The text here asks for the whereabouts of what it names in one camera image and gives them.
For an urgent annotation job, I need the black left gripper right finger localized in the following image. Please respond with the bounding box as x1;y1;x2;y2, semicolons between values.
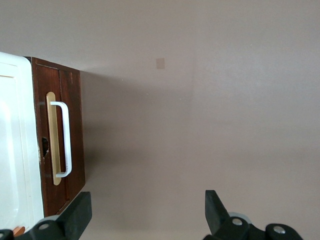
203;189;251;240

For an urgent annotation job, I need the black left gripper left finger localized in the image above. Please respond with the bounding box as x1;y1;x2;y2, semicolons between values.
24;191;93;240

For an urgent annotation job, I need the white drawer handle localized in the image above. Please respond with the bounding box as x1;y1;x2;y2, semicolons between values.
49;101;73;178

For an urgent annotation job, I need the dark wood drawer front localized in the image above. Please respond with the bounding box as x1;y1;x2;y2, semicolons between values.
31;62;68;218

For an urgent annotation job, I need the copper top handle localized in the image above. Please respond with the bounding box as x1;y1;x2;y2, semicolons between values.
12;225;27;237

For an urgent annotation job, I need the gold handle backplate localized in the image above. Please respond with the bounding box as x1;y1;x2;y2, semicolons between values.
45;91;63;186

